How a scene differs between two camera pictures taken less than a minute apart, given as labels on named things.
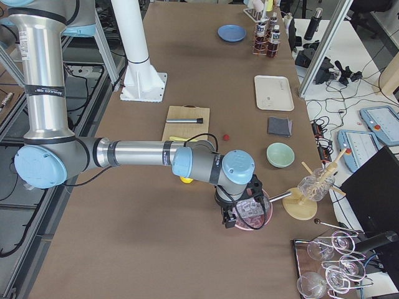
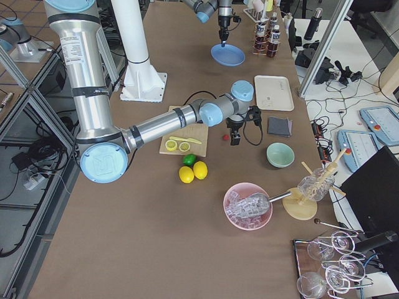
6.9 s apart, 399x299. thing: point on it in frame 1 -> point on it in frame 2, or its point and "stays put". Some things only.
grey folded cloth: [280, 126] stays put
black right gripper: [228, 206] -> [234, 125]
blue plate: [231, 33] -> [229, 55]
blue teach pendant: [384, 122] stays put
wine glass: [311, 285] stays put
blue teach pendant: [360, 146] stays put
